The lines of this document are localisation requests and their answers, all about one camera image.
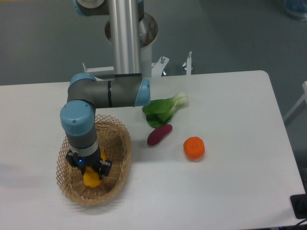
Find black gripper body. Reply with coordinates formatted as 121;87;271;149
79;148;102;172

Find orange tangerine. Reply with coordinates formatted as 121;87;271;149
183;137;205;160

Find purple sweet potato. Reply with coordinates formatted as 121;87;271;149
147;124;173;147

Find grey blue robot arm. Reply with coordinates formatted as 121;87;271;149
60;0;150;179

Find blue object in corner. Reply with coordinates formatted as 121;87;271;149
283;0;307;21

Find green bok choy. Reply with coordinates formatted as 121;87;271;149
142;92;189;128

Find woven wicker basket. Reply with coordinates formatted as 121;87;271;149
56;115;131;206

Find yellow mango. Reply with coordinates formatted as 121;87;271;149
83;149;107;188

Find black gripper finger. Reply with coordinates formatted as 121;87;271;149
98;160;112;180
65;149;84;174

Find black device at table edge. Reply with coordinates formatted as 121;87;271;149
290;194;307;219

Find white frame at right edge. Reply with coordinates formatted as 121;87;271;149
283;81;307;126

